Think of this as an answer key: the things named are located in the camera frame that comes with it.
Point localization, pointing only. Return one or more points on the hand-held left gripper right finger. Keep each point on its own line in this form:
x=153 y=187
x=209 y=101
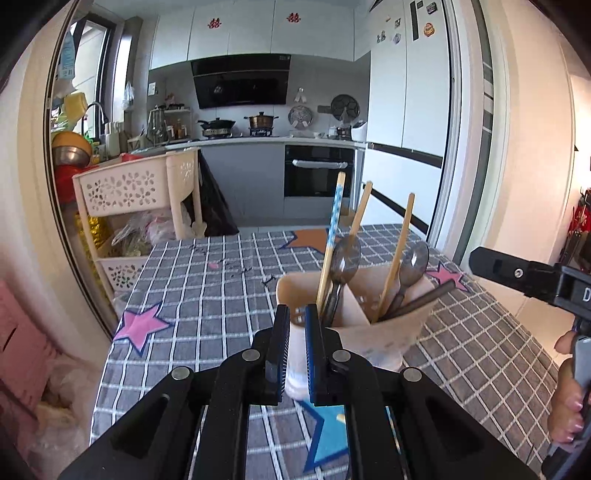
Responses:
x=311 y=355

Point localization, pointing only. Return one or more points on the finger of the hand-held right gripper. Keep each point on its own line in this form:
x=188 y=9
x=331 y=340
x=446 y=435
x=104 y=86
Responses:
x=508 y=270

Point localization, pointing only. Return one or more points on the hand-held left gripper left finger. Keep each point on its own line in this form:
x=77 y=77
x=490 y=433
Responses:
x=279 y=355

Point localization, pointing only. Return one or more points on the white plastic utensil holder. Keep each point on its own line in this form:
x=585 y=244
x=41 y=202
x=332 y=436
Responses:
x=383 y=337

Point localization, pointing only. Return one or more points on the plain wooden chopstick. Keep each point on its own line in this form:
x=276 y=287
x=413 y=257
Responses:
x=362 y=207
x=399 y=249

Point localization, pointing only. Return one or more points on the blue patterned wooden chopstick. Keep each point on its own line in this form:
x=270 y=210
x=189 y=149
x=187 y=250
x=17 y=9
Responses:
x=334 y=217

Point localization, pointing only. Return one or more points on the person's right hand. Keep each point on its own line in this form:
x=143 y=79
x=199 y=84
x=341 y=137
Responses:
x=561 y=406

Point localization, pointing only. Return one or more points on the checked tablecloth with stars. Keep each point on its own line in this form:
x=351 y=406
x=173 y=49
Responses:
x=207 y=300

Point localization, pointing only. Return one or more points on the sliding glass door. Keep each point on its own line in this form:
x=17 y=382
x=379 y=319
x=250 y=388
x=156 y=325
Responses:
x=480 y=138

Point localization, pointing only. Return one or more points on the black hanging bag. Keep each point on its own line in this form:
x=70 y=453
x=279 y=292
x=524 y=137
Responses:
x=214 y=198

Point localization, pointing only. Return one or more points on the black built-in oven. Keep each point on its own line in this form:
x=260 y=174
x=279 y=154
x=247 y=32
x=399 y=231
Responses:
x=318 y=177

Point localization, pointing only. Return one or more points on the grey kitchen counter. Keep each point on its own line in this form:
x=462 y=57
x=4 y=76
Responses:
x=249 y=180

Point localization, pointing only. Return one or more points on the plastic bag in trolley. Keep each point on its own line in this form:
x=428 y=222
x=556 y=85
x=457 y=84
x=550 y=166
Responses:
x=138 y=230

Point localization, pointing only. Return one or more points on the white refrigerator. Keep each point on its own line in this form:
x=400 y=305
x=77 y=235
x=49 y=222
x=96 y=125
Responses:
x=406 y=92

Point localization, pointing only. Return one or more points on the white kitchen appliance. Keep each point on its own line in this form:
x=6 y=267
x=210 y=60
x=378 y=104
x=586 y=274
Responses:
x=351 y=131

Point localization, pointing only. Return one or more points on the clear plastic floor bag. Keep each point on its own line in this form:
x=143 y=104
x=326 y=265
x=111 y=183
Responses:
x=64 y=397

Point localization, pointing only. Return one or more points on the gold foil bag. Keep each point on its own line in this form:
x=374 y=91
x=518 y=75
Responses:
x=94 y=228

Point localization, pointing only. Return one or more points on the gas stove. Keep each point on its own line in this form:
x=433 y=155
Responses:
x=240 y=134

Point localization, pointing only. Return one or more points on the dark round pan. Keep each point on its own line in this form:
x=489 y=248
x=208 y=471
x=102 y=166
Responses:
x=345 y=107

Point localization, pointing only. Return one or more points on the white plastic trolley rack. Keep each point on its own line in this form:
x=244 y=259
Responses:
x=120 y=189

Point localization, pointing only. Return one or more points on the steel cooking pot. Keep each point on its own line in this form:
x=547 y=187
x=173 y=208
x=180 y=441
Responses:
x=261 y=121

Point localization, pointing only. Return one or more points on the round steel steamer rack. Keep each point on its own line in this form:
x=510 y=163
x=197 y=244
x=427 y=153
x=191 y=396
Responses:
x=301 y=116

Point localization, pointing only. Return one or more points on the black wok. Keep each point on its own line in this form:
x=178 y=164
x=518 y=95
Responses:
x=217 y=123

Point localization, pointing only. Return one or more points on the group of fridge magnets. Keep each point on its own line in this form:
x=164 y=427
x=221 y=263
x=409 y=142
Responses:
x=429 y=30

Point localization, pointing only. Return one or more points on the large pink plastic stool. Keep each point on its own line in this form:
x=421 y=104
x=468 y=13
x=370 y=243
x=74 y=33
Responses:
x=23 y=346

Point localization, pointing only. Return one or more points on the black range hood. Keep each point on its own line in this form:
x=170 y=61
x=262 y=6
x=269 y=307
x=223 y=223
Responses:
x=242 y=83

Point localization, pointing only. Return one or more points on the steel bowl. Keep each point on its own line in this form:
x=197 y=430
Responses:
x=69 y=156

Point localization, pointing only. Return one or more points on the orange bowl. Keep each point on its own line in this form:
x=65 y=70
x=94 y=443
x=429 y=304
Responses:
x=74 y=141

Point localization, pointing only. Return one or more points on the hanging clear plastic bag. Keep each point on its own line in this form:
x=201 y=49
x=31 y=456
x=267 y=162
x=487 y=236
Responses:
x=128 y=94

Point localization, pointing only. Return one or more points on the kitchen faucet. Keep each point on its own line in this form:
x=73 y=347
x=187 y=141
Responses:
x=94 y=106

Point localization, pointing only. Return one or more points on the yellow cloth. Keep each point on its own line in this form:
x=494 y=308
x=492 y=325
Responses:
x=76 y=105

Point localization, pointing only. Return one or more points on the white upper cabinets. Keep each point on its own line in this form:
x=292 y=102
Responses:
x=258 y=32

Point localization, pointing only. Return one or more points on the red paper decal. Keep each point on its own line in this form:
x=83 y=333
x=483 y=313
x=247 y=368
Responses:
x=213 y=23
x=292 y=17

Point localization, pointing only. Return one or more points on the kitchen window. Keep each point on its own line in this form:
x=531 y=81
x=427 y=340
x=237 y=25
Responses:
x=90 y=60

